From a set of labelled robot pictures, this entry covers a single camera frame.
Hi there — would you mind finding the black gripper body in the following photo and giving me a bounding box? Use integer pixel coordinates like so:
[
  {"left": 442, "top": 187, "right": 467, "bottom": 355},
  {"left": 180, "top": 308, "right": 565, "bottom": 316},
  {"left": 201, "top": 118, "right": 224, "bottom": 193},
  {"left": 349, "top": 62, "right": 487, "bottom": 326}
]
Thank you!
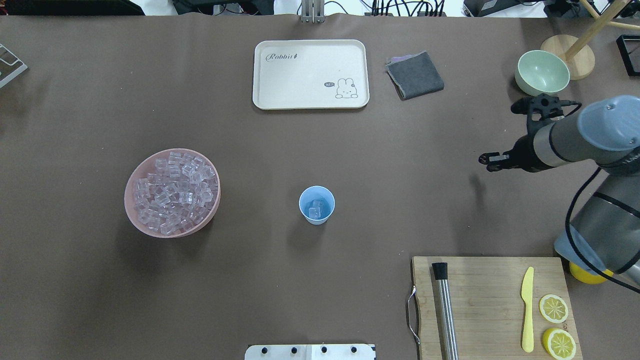
[{"left": 502, "top": 135, "right": 543, "bottom": 173}]

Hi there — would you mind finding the ice cube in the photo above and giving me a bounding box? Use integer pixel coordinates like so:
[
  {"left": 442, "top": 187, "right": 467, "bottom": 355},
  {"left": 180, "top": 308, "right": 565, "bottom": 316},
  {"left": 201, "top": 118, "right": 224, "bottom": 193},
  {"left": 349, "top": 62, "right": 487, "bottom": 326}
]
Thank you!
[{"left": 306, "top": 198, "right": 329, "bottom": 221}]

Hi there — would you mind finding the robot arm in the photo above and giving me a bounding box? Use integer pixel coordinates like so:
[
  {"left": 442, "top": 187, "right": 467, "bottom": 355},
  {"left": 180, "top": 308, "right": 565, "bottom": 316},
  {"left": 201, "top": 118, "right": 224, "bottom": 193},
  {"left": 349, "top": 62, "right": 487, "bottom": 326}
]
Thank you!
[{"left": 478, "top": 93, "right": 640, "bottom": 293}]

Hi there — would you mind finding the wooden cup tree stand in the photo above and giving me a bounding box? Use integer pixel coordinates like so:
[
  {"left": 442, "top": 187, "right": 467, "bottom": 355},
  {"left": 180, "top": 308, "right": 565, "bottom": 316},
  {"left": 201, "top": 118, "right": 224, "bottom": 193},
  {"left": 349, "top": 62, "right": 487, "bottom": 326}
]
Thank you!
[{"left": 540, "top": 0, "right": 639, "bottom": 81}]

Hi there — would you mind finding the light blue plastic cup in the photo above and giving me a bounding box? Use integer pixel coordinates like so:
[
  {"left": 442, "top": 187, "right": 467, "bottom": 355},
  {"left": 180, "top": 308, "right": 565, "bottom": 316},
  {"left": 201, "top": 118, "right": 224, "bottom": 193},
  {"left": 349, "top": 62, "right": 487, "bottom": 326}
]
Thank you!
[{"left": 298, "top": 186, "right": 336, "bottom": 226}]

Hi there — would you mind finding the pink bowl of ice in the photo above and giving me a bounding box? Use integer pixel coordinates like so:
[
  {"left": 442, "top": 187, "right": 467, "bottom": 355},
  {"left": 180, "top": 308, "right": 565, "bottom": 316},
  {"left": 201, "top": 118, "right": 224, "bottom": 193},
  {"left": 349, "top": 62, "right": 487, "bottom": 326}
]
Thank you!
[{"left": 123, "top": 148, "right": 222, "bottom": 239}]

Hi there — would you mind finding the mint green bowl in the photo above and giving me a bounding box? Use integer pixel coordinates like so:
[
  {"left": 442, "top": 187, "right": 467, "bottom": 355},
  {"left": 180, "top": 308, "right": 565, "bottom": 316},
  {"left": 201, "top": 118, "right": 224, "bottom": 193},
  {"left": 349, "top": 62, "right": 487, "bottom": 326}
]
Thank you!
[{"left": 514, "top": 50, "right": 570, "bottom": 97}]

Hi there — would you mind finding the grey folded cloth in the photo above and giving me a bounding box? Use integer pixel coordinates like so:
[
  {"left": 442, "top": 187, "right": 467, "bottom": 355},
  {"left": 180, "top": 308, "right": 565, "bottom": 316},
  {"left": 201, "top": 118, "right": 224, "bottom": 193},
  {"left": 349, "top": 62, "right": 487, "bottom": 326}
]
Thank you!
[{"left": 385, "top": 50, "right": 445, "bottom": 100}]

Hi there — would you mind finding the yellow plastic knife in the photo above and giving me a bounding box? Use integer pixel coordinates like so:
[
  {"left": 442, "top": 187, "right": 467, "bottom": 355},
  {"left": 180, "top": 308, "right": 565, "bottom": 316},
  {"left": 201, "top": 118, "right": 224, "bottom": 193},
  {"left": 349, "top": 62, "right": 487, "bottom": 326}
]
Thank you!
[{"left": 520, "top": 266, "right": 535, "bottom": 353}]

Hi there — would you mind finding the wooden cutting board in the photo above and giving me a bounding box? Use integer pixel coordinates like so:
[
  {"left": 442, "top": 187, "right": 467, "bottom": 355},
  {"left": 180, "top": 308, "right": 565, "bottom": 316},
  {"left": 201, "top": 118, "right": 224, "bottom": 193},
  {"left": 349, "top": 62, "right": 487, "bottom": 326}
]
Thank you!
[{"left": 411, "top": 256, "right": 571, "bottom": 360}]

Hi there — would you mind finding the lemon half slice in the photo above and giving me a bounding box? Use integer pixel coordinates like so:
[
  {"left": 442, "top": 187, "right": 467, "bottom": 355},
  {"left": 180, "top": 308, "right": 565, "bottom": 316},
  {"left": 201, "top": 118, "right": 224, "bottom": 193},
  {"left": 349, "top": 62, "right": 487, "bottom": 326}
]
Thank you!
[
  {"left": 542, "top": 327, "right": 578, "bottom": 360},
  {"left": 538, "top": 294, "right": 569, "bottom": 324}
]

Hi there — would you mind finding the steel muddler black tip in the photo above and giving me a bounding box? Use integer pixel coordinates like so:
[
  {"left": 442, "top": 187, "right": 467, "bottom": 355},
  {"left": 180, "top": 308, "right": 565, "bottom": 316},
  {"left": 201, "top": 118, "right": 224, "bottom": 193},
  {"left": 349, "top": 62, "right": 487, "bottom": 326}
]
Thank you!
[{"left": 431, "top": 262, "right": 460, "bottom": 360}]

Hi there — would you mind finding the cream rabbit tray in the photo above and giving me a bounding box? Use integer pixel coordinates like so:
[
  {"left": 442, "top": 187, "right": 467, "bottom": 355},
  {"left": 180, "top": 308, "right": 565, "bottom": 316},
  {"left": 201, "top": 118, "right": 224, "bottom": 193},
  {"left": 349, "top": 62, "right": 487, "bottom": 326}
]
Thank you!
[{"left": 252, "top": 39, "right": 370, "bottom": 111}]

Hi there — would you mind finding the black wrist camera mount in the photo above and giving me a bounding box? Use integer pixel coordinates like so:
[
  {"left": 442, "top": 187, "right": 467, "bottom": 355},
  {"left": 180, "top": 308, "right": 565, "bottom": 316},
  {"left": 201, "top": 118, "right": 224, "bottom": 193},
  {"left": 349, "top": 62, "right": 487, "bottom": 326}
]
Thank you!
[{"left": 510, "top": 93, "right": 564, "bottom": 136}]

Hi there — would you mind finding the aluminium frame post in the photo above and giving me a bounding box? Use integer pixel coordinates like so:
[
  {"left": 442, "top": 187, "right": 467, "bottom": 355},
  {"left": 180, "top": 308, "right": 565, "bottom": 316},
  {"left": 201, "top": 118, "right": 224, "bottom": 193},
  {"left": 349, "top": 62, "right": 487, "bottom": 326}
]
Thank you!
[{"left": 300, "top": 0, "right": 326, "bottom": 24}]

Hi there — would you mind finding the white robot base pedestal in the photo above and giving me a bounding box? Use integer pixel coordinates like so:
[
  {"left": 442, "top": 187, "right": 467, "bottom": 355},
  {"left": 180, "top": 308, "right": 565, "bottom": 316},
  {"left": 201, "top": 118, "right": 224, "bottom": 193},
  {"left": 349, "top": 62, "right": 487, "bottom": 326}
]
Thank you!
[{"left": 244, "top": 342, "right": 377, "bottom": 360}]

